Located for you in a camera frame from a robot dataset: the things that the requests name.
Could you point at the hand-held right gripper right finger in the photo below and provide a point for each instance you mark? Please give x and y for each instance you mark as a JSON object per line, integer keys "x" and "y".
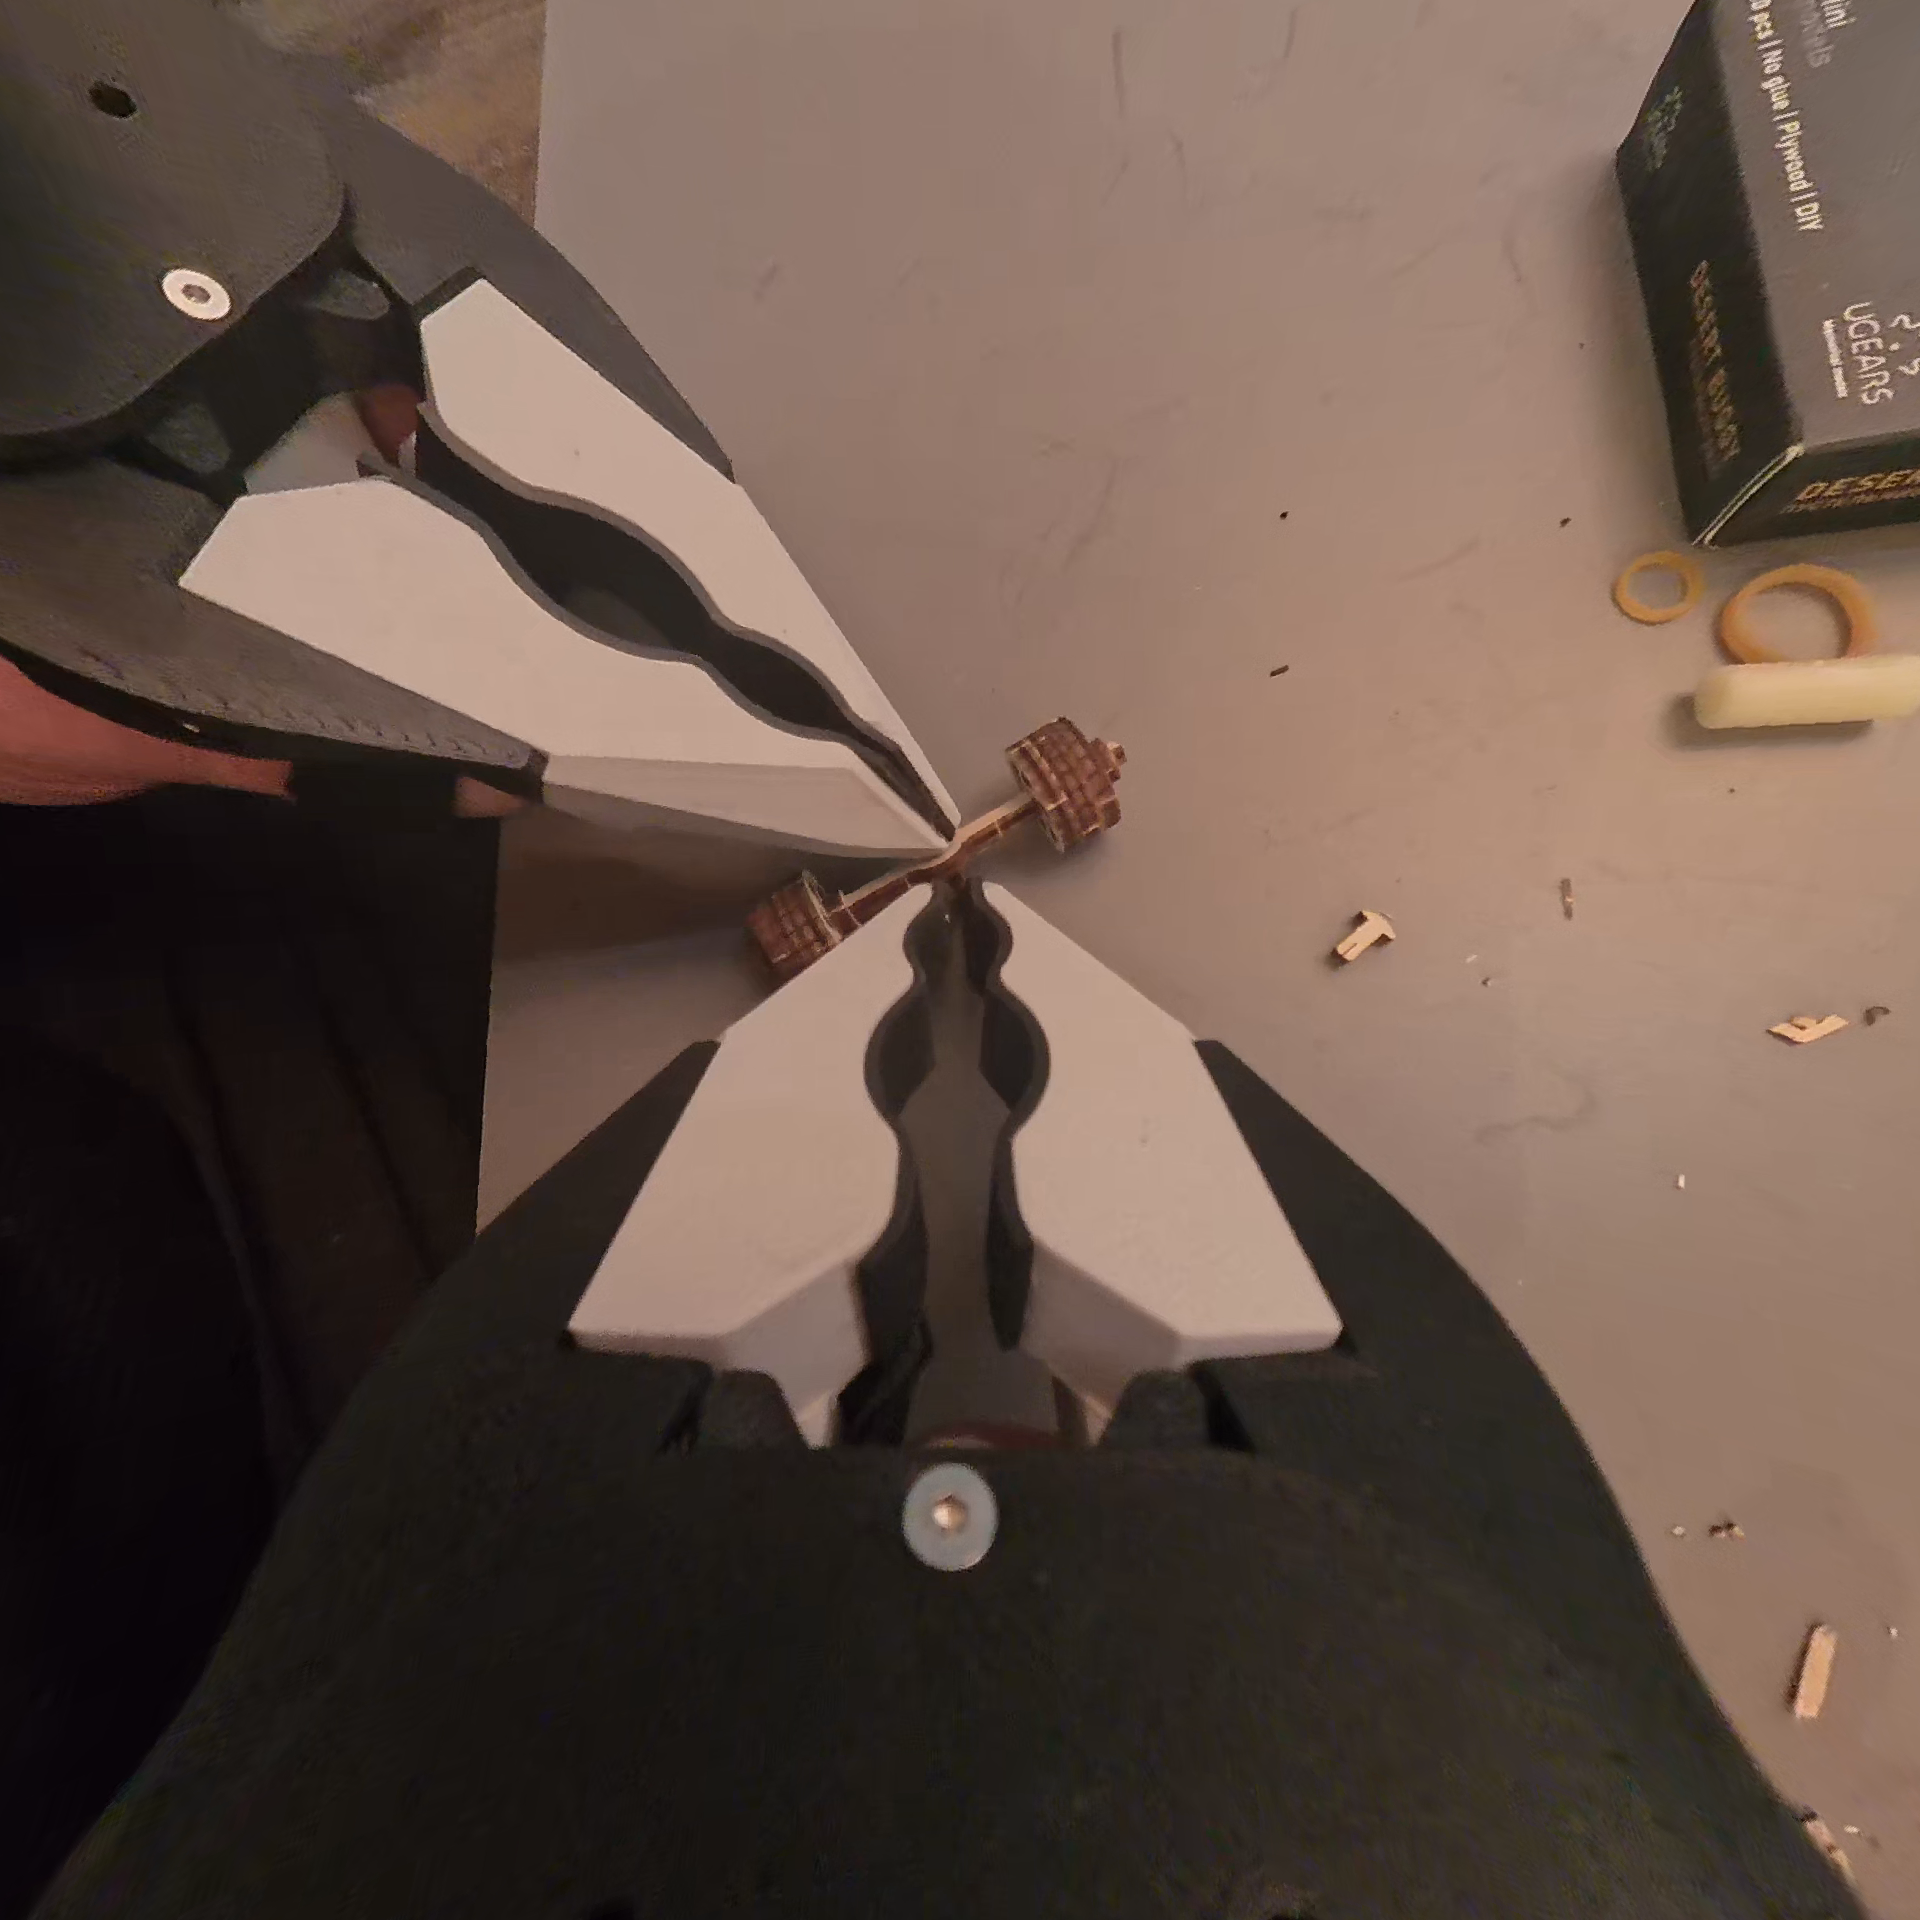
{"x": 1169, "y": 1201}

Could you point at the black model kit box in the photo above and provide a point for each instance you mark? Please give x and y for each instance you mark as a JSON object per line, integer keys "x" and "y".
{"x": 1769, "y": 272}

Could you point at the small cream cylinder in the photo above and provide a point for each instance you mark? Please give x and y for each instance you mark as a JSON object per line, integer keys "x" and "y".
{"x": 1801, "y": 692}

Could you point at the wooden wheel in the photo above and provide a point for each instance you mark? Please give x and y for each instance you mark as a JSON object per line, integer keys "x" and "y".
{"x": 1072, "y": 787}

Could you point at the small wooden sliver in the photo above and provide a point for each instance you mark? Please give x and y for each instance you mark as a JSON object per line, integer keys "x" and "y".
{"x": 1809, "y": 1673}
{"x": 1806, "y": 1032}

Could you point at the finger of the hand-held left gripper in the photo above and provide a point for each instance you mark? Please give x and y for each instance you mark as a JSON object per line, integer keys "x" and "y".
{"x": 451, "y": 645}
{"x": 601, "y": 434}

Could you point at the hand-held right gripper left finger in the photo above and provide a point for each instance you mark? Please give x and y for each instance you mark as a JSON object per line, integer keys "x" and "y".
{"x": 749, "y": 1201}

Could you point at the person's black-clothed body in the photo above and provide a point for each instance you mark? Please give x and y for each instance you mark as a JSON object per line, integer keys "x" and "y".
{"x": 226, "y": 1349}

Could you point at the tiny wooden block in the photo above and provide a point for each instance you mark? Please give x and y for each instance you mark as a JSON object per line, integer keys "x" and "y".
{"x": 1362, "y": 938}

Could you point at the person's left hand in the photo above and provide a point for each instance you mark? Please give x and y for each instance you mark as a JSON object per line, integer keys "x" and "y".
{"x": 91, "y": 748}

